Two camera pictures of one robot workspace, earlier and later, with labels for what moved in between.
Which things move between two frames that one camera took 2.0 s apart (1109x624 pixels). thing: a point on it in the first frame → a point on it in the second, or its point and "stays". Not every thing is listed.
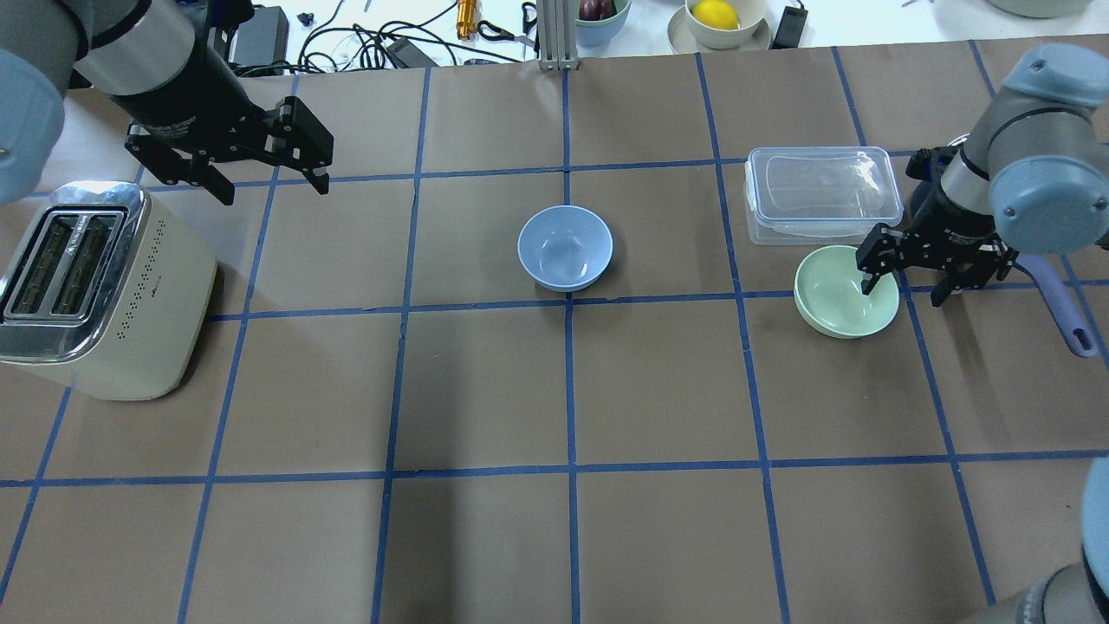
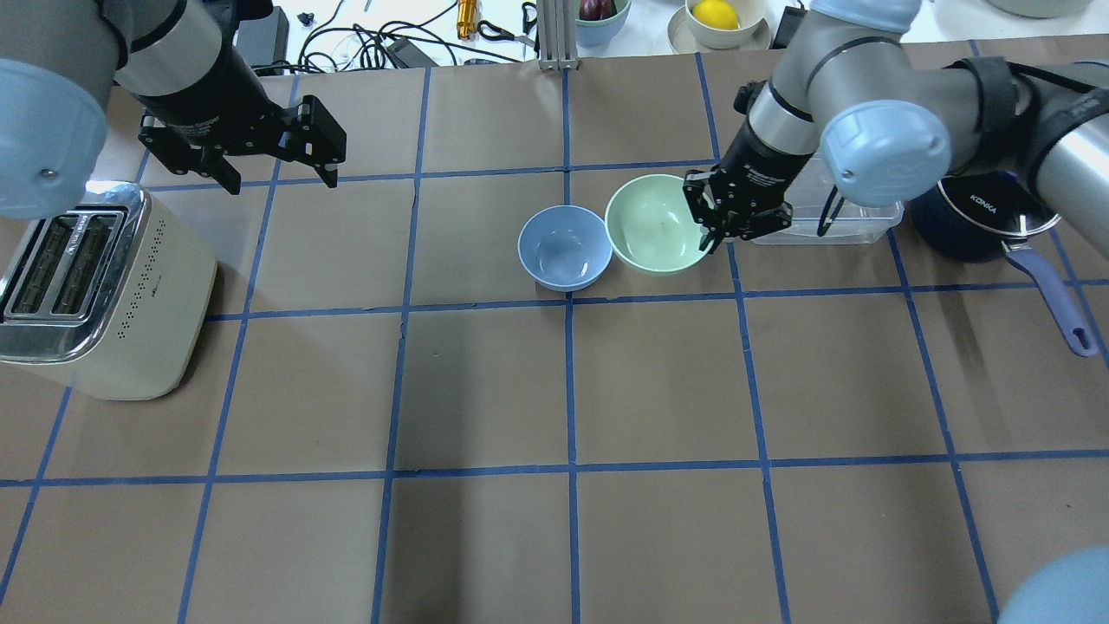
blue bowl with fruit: x=599 y=22 stays
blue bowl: x=565 y=248 stays
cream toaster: x=107 y=293 stays
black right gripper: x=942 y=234 → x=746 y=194
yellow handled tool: x=467 y=18 stays
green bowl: x=829 y=298 → x=650 y=224
